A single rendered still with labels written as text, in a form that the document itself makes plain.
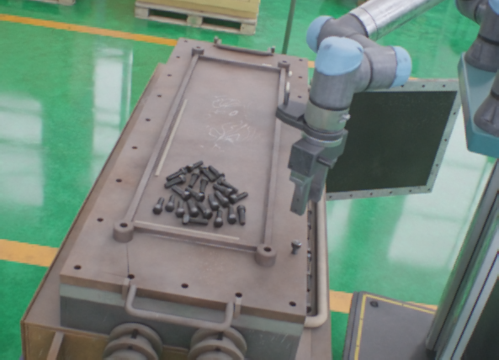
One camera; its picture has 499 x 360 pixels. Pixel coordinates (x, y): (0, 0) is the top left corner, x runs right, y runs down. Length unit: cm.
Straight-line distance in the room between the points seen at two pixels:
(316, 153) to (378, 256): 262
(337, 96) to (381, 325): 181
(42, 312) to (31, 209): 241
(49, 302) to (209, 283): 34
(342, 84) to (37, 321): 73
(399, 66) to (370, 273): 249
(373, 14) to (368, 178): 163
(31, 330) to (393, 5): 94
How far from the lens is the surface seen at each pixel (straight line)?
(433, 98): 282
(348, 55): 110
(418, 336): 285
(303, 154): 115
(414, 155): 292
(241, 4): 644
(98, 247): 129
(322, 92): 113
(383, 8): 132
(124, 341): 123
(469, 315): 235
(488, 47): 227
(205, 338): 124
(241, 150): 165
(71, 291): 126
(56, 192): 387
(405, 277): 366
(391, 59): 119
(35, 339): 136
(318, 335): 137
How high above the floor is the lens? 217
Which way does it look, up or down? 31 degrees down
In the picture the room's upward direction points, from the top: 9 degrees clockwise
